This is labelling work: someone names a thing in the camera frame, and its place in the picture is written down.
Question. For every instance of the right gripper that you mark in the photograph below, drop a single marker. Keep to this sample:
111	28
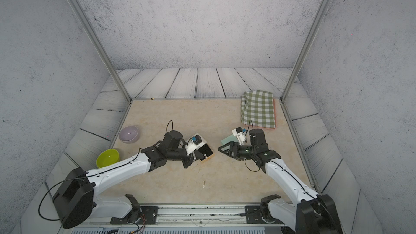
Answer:
233	145

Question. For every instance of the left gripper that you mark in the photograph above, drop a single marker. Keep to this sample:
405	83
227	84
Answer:
193	157

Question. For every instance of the cream box black drawer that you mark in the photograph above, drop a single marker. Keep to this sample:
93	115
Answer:
206	151

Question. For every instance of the mint green jewelry box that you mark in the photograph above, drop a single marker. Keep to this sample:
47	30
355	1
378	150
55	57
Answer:
230	138

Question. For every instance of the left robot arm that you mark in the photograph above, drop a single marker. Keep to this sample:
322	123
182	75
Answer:
78	196

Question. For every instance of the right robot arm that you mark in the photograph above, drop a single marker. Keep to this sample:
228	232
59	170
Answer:
308	212

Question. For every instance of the green checkered cloth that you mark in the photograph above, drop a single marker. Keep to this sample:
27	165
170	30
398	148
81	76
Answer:
255	95

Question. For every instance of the purple bowl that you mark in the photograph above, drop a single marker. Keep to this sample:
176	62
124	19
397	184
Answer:
129	134

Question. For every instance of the pink board under cloth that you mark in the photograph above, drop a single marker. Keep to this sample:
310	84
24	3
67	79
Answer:
275	117

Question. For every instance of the lime green bowl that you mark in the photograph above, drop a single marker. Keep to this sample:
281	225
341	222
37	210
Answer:
108	157

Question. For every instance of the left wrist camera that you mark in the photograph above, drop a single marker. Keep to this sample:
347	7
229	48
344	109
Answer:
194	143

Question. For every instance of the front aluminium rail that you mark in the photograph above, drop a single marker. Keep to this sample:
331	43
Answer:
186	219

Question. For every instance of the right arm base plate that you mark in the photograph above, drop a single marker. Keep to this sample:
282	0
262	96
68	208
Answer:
253	215

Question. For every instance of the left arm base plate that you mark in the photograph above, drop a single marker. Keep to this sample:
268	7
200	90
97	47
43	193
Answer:
141	214

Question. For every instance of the right aluminium frame post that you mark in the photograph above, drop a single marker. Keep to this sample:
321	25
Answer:
319	16

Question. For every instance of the aluminium frame post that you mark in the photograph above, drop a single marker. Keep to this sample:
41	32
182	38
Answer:
319	16
88	28

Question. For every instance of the left aluminium frame post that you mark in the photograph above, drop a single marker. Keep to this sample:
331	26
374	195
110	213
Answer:
88	28

